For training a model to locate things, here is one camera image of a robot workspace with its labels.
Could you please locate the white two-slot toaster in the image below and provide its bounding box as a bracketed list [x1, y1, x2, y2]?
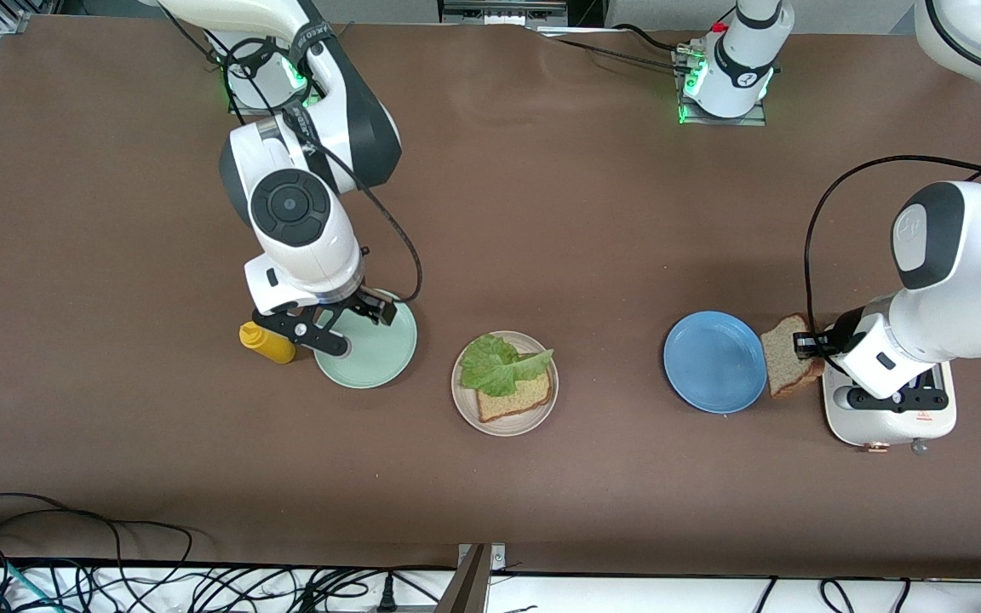
[822, 319, 958, 454]

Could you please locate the blue plate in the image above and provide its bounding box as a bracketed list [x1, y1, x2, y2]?
[663, 310, 769, 415]

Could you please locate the grey metal equipment box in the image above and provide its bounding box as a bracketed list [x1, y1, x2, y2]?
[438, 0, 571, 27]

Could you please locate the beige plate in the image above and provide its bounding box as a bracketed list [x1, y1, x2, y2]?
[450, 330, 559, 438]

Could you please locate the yellow mustard squeeze bottle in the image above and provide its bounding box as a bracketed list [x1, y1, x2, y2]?
[239, 322, 297, 365]

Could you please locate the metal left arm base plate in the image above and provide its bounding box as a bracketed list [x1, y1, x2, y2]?
[675, 47, 768, 128]

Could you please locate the black base power cable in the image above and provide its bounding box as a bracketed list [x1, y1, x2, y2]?
[533, 24, 697, 71]

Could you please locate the brown bread slice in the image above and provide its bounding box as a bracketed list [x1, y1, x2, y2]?
[477, 353, 554, 424]
[760, 313, 827, 401]

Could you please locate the mint green plate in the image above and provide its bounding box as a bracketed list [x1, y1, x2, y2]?
[313, 288, 418, 390]

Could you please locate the green lettuce leaf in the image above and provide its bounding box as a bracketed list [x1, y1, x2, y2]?
[459, 334, 556, 398]

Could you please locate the metal table edge bracket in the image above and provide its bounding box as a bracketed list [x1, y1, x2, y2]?
[435, 542, 507, 613]

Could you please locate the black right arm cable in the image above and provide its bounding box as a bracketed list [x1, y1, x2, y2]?
[221, 34, 424, 306]

